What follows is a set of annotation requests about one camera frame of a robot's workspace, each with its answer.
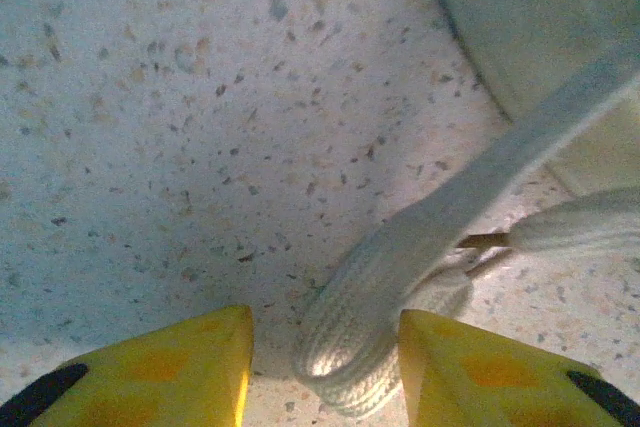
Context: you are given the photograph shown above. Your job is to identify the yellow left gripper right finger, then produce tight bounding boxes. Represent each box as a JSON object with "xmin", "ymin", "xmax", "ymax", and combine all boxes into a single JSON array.
[{"xmin": 399, "ymin": 309, "xmax": 640, "ymax": 427}]

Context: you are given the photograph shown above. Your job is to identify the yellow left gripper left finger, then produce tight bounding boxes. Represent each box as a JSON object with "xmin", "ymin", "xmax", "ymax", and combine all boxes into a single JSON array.
[{"xmin": 0, "ymin": 304, "xmax": 256, "ymax": 427}]

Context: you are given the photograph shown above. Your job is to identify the white shoelace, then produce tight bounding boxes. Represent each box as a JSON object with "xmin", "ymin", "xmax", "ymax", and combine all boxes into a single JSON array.
[{"xmin": 292, "ymin": 54, "xmax": 640, "ymax": 418}]

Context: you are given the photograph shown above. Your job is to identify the white canvas shoe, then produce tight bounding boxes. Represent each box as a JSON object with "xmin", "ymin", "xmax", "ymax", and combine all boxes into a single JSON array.
[{"xmin": 422, "ymin": 0, "xmax": 640, "ymax": 198}]

